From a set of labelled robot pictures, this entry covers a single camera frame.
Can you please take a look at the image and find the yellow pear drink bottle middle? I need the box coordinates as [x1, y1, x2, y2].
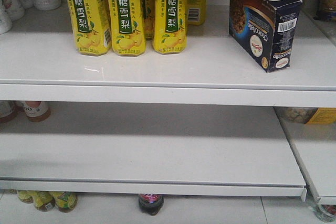
[108, 0, 146, 56]

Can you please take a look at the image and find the white store shelving unit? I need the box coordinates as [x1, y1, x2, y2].
[0, 0, 336, 222]

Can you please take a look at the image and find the dark blue cookie box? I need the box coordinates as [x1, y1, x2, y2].
[229, 0, 302, 72]

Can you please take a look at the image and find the orange tea bottle lower shelf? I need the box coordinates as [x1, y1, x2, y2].
[22, 101, 51, 122]

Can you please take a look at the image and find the yellow pear drink bottle left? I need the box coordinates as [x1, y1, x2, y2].
[67, 0, 111, 56]

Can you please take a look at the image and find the yellow pear drink bottle right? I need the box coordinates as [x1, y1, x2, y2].
[152, 0, 187, 54]

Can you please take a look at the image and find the clear cookie tub yellow label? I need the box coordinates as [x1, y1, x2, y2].
[274, 106, 335, 124]

